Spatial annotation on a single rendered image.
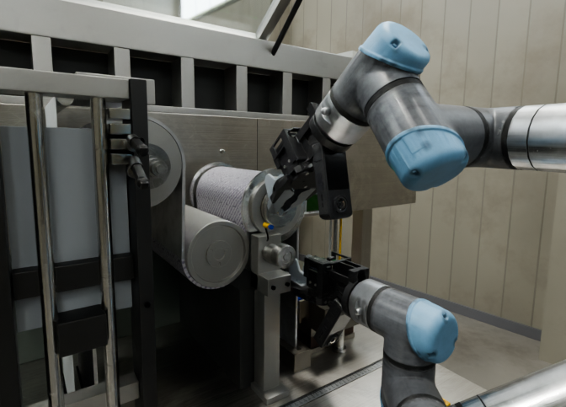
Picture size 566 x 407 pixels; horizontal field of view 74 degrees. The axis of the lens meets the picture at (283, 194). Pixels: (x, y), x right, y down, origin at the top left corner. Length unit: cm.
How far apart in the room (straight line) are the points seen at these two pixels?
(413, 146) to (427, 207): 306
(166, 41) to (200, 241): 52
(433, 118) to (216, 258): 43
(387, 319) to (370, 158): 86
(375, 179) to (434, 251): 217
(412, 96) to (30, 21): 75
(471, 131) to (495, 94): 280
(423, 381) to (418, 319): 9
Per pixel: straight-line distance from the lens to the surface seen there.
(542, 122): 48
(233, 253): 69
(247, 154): 105
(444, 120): 44
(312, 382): 83
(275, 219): 70
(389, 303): 59
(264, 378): 77
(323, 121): 52
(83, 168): 49
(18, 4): 96
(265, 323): 72
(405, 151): 41
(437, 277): 355
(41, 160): 47
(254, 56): 109
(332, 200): 54
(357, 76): 48
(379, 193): 142
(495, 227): 327
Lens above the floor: 137
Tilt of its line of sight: 8 degrees down
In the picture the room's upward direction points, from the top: 1 degrees clockwise
